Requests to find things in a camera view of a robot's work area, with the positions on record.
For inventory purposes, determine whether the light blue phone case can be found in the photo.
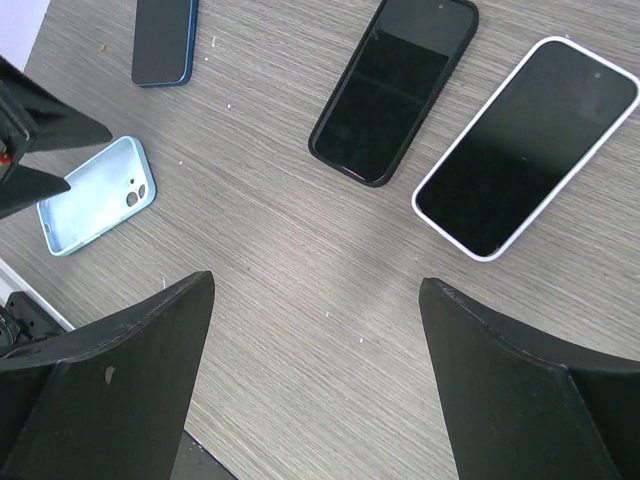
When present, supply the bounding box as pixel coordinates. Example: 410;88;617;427
37;136;156;256

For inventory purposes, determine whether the black smartphone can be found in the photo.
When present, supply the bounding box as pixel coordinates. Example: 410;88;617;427
415;40;637;257
313;0;475;182

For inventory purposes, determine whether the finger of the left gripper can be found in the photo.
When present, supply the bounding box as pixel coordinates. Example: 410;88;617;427
0;166;71;219
1;59;112;155

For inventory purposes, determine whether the lavender phone case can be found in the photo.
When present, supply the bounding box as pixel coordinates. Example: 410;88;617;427
410;35;640;264

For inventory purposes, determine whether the dark blue phone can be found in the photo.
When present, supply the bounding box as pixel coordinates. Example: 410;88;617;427
131;0;199;88

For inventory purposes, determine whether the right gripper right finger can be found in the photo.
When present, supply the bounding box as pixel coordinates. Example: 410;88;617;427
419;278;639;479

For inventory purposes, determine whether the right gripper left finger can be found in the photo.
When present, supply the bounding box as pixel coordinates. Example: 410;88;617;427
1;271;215;479

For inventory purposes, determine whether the black phone case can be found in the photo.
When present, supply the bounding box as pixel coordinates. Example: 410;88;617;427
307;0;480;190

